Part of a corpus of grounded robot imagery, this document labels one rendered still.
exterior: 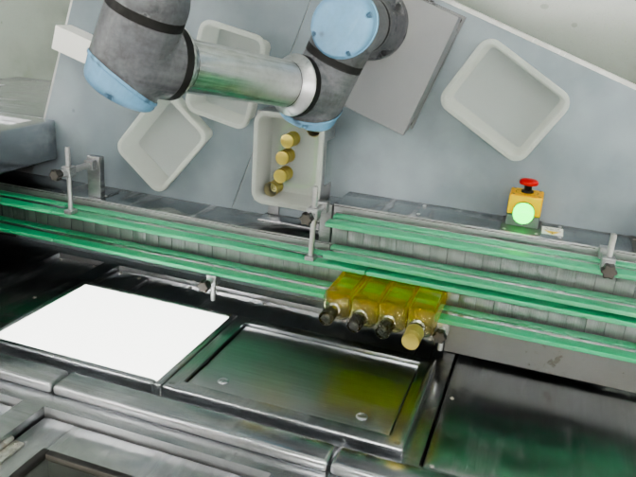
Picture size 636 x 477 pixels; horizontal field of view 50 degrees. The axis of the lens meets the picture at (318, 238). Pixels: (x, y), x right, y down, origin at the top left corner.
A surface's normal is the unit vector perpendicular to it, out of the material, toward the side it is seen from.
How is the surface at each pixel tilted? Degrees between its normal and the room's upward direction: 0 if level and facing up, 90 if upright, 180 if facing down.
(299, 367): 90
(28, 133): 90
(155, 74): 65
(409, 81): 1
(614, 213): 0
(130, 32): 20
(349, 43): 7
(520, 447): 91
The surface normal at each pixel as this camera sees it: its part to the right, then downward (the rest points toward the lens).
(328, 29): -0.27, 0.19
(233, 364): 0.07, -0.94
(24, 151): 0.94, 0.17
